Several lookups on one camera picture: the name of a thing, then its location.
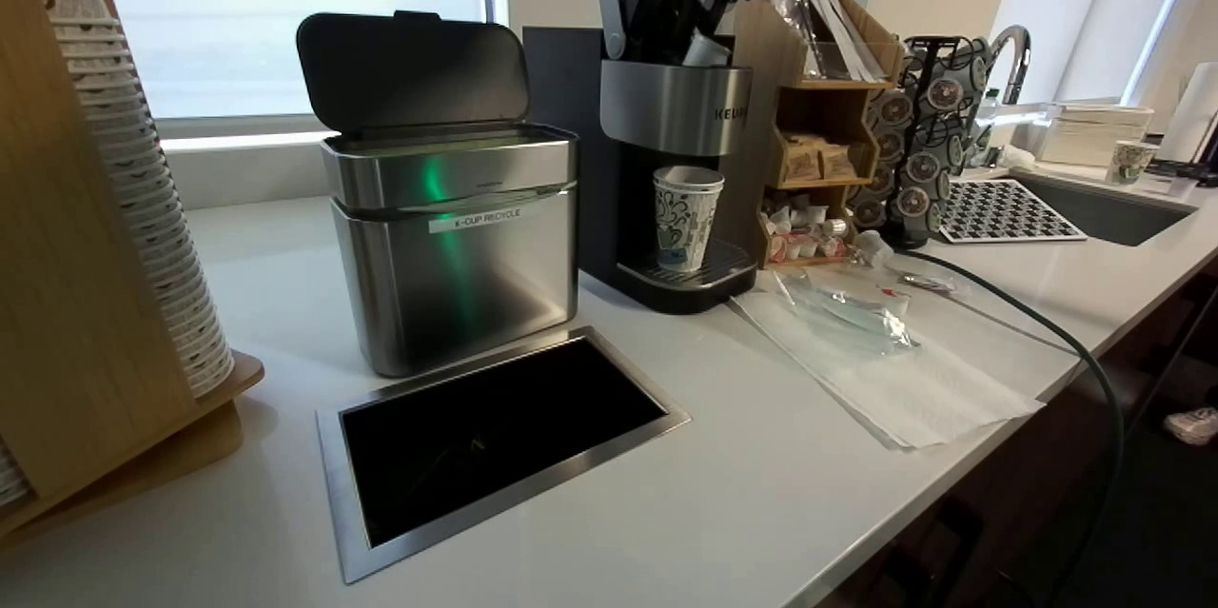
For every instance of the white coffee pod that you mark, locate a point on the white coffee pod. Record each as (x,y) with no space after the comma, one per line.
(705,50)

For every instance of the bundle of wrapped stir sticks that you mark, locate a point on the bundle of wrapped stir sticks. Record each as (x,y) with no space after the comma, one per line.
(837,32)

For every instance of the black and silver coffee machine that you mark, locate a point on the black and silver coffee machine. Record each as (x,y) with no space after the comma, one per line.
(666,113)

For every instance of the wooden condiment organizer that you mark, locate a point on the wooden condiment organizer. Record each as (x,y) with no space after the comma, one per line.
(761,113)

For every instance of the row of brown sugar packets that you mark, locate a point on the row of brown sugar packets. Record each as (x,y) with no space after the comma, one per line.
(814,161)

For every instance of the coffee pod carousel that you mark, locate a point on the coffee pod carousel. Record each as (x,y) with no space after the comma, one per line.
(918,142)

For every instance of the patterned paper cup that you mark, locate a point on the patterned paper cup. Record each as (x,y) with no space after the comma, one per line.
(685,218)
(1130,163)

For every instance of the chrome tap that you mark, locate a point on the chrome tap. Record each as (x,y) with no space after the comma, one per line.
(1018,51)

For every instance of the heap of creamer cups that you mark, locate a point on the heap of creamer cups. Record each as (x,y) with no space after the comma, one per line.
(804,232)

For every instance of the single creamer cup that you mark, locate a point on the single creamer cup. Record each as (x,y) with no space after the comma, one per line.
(871,248)

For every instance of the black recycle bin lid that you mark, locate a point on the black recycle bin lid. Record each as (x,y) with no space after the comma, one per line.
(409,70)

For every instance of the window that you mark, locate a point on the window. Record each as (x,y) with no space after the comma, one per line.
(1094,9)
(285,9)

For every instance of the black and white patterned mat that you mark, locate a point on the black and white patterned mat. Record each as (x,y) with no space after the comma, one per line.
(1009,211)

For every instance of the clear plastic wrapper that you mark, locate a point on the clear plastic wrapper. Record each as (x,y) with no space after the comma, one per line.
(852,308)

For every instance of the small sachet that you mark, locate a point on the small sachet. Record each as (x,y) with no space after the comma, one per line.
(928,283)

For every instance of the stack of white napkins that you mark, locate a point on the stack of white napkins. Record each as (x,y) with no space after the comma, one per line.
(1094,134)

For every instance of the steel recycle bin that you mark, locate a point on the steel recycle bin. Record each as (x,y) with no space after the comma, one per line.
(457,275)

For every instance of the sink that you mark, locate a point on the sink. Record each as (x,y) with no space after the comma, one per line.
(1113,208)

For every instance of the paper towel roll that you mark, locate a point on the paper towel roll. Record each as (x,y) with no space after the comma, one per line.
(1194,113)

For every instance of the stack of white paper towels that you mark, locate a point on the stack of white paper towels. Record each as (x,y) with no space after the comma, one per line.
(913,389)

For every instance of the steel counter trash chute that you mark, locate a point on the steel counter trash chute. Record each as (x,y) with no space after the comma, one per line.
(495,437)

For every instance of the stack of paper cups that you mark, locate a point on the stack of paper cups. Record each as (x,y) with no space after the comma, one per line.
(11,480)
(143,189)

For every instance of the white shoe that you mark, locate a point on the white shoe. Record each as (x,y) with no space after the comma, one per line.
(1194,425)

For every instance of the wooden cup dispenser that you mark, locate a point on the wooden cup dispenser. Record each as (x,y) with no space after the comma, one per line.
(67,304)

